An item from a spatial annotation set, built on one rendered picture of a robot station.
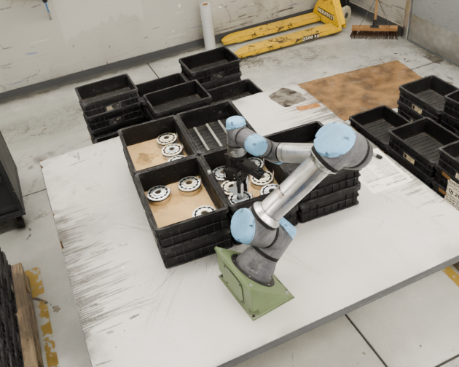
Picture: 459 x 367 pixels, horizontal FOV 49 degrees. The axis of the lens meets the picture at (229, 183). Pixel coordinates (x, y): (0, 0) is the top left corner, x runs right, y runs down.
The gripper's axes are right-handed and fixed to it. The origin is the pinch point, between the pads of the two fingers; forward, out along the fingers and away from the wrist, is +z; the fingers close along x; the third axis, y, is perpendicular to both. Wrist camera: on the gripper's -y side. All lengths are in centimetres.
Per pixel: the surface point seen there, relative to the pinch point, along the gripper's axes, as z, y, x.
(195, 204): 4.8, 19.8, 7.1
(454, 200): 43, -81, -89
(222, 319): 21, -11, 47
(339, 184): -0.4, -34.8, -20.8
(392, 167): 12, -51, -60
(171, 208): 5.3, 28.4, 12.9
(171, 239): 4.2, 17.4, 31.3
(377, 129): 47, -26, -161
